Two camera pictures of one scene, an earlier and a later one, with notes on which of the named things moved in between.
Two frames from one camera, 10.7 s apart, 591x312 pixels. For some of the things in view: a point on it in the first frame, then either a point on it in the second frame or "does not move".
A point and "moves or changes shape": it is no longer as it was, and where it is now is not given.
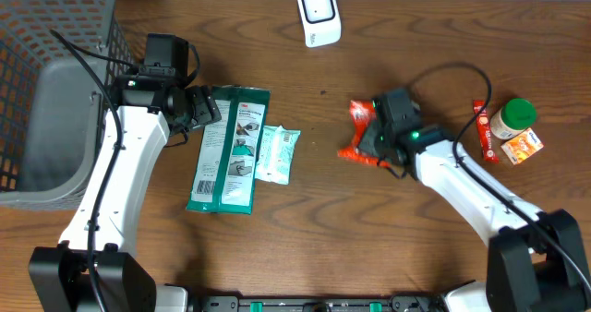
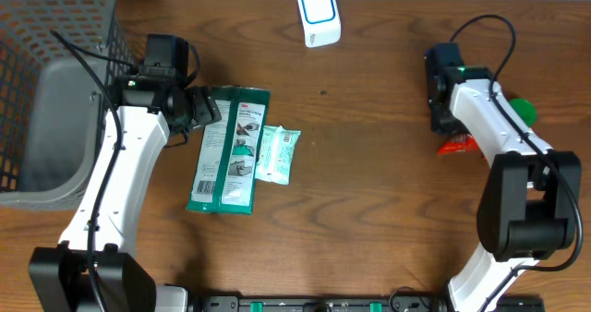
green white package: [224, 174] does not move
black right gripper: [374, 132] -> [437, 123]
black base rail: [316, 303] does not move
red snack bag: [362, 114] moves or changes shape
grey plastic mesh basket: [56, 107] does not move
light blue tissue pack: [275, 154] does not move
